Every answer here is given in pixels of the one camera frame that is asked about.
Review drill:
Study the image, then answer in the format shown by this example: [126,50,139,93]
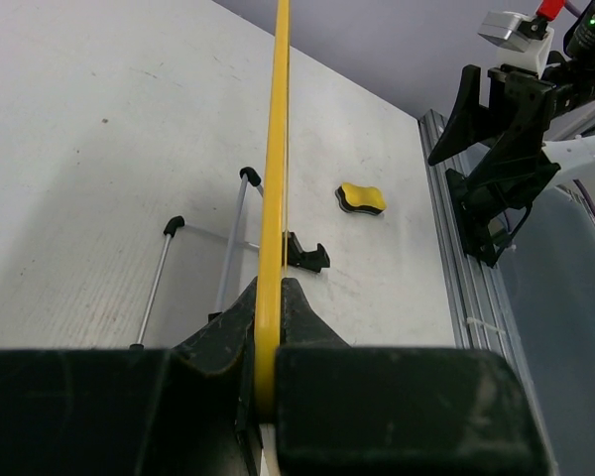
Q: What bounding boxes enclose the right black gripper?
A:
[428,64,595,266]

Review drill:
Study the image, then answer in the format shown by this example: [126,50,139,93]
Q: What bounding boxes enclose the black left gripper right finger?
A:
[274,278,551,475]

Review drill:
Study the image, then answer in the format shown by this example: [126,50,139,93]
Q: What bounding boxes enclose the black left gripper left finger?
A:
[0,286,261,475]

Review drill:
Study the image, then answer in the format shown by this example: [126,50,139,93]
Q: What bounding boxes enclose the yellow framed whiteboard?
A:
[252,0,294,476]

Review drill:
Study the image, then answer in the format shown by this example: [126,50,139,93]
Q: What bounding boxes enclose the yellow black whiteboard eraser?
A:
[335,182,387,216]

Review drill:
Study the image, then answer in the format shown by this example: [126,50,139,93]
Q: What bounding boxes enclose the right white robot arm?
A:
[255,1,595,475]

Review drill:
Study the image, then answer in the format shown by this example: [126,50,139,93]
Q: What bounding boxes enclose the black metal whiteboard stand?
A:
[128,166,331,351]

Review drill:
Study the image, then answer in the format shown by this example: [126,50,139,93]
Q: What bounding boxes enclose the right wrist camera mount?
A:
[477,1,566,78]

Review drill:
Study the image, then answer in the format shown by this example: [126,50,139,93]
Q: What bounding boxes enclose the aluminium frame rails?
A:
[416,109,595,476]

